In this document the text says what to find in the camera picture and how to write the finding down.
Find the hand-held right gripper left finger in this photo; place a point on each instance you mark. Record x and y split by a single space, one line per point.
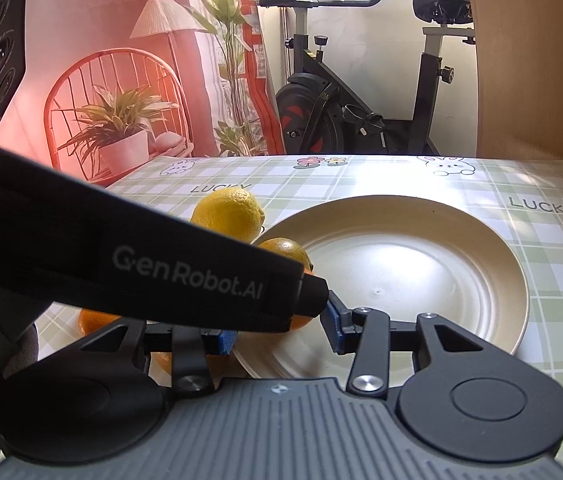
221 342

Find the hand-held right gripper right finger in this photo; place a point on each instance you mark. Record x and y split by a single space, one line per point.
331 330

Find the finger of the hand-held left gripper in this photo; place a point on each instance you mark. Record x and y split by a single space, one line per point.
314 295

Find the beige round plate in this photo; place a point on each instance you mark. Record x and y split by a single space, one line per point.
401 260

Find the yellow lemon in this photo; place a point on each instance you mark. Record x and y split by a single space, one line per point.
226 212

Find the black exercise bike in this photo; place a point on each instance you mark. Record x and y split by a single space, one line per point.
326 105

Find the pink printed backdrop cloth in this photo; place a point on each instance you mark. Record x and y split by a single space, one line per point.
86 10

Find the wooden panel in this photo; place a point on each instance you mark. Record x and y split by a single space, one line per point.
536 60

